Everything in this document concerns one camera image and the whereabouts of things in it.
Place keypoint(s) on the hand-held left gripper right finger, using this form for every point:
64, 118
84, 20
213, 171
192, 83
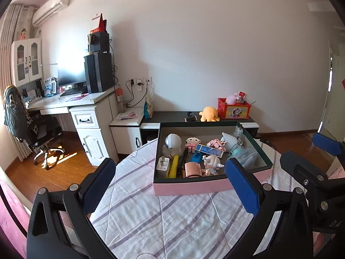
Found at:
242, 186

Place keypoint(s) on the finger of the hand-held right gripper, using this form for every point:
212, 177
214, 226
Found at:
299, 167
326, 143

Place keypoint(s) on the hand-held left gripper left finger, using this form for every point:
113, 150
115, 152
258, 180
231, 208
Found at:
98, 184

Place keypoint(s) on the clear plastic box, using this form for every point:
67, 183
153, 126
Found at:
245, 157

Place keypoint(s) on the bald baby doll figurine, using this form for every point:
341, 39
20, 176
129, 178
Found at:
211, 164

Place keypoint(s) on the white rounded plug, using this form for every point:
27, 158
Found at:
229, 141

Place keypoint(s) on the clear pump bottle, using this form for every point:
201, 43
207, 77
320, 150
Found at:
238, 137

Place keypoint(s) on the blue battery pack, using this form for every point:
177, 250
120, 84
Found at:
209, 150

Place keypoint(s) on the rose gold cup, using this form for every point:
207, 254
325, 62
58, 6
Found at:
192, 170

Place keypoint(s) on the pink storage box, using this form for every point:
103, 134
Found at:
188, 187

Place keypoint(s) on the white and pink brick toy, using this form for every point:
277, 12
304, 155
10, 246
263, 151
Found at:
192, 143

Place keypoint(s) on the black hair clip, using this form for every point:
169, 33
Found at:
185, 153

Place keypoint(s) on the white rectangular power adapter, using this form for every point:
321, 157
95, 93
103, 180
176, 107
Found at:
164, 167

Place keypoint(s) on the yellow highlighter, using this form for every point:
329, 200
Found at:
173, 167

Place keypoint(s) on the white robot figurine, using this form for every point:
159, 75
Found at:
172, 144

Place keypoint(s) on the pink bedding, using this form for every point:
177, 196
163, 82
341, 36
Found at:
338, 171

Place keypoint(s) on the white door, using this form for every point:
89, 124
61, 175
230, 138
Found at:
335, 99

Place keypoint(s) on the white side cabinet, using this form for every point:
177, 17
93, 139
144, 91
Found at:
124, 137

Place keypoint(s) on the white desk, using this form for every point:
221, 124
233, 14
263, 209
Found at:
89, 129

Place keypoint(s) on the red door decoration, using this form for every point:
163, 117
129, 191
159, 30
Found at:
343, 84

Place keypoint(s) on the white striped tablecloth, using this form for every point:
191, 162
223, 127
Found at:
161, 221

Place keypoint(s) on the red printed storage box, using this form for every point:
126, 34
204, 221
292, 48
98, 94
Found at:
237, 112

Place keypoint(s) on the black office chair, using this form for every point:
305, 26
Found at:
43, 132

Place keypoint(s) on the orange octopus plush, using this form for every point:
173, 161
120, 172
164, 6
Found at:
209, 113

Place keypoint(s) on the bottle with orange cap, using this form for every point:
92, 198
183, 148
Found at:
120, 101

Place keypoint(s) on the small black tool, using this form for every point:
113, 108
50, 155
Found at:
190, 117

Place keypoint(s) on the pink plush toy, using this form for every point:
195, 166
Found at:
231, 99

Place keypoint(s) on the pink desk pad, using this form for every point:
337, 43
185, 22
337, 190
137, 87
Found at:
78, 97

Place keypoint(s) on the magenta bed cover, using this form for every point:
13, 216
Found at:
12, 210

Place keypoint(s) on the blue snack bag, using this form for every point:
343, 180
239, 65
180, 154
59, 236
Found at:
147, 109

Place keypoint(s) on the small red card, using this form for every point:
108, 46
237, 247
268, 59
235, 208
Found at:
241, 94

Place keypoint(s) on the black keyboard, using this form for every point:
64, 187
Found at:
74, 91

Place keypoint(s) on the low black-top cabinet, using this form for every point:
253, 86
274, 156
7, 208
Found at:
172, 116

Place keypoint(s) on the blue and white box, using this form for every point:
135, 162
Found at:
50, 87

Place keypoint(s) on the dark printed jacket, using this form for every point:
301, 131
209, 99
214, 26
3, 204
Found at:
14, 113

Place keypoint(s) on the black computer tower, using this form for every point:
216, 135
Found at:
98, 72

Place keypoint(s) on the row of books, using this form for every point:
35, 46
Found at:
32, 94

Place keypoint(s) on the black computer monitor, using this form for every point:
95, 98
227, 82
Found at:
71, 75

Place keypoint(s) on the white glass-door cabinet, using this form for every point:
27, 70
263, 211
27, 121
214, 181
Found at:
27, 62

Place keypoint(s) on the black speaker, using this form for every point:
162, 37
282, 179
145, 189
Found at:
99, 41

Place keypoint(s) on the beige curtain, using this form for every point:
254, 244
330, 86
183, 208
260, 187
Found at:
10, 59

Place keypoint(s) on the red flat box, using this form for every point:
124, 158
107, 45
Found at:
97, 31

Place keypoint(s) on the red triangular sign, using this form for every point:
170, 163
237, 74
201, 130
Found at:
102, 23

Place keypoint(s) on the small orange doll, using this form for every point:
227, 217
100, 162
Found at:
24, 33

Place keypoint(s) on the white air conditioner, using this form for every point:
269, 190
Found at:
51, 8

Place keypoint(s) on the white wall socket panel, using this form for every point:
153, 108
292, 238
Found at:
144, 81

